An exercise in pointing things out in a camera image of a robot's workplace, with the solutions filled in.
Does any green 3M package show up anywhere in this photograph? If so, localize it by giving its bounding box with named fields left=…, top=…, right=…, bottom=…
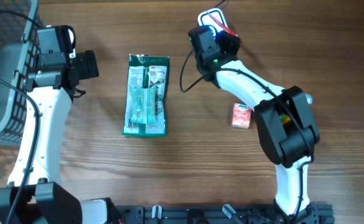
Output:
left=123, top=55, right=170, bottom=138

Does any teal snack packet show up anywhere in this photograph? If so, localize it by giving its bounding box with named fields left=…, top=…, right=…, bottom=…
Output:
left=131, top=86, right=157, bottom=124

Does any orange jar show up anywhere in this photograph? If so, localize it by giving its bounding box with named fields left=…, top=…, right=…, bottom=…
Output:
left=231, top=103, right=252, bottom=129

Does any red stick sachet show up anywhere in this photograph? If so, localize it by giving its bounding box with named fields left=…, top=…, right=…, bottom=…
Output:
left=208, top=14, right=238, bottom=37

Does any yellow dish soap bottle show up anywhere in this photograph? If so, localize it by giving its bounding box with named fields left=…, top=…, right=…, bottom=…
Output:
left=305, top=93, right=313, bottom=105

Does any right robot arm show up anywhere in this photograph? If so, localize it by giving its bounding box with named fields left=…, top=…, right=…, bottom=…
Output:
left=188, top=26, right=320, bottom=220

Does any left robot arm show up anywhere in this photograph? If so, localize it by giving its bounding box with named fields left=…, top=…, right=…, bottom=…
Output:
left=0, top=25, right=99, bottom=223

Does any white barcode scanner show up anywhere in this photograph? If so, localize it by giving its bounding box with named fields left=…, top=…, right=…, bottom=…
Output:
left=197, top=8, right=228, bottom=36

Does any grey plastic mesh basket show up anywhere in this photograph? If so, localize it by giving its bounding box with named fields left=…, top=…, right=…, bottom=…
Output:
left=0, top=0, right=43, bottom=146

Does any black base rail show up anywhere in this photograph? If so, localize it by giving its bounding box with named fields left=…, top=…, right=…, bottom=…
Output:
left=109, top=203, right=335, bottom=224

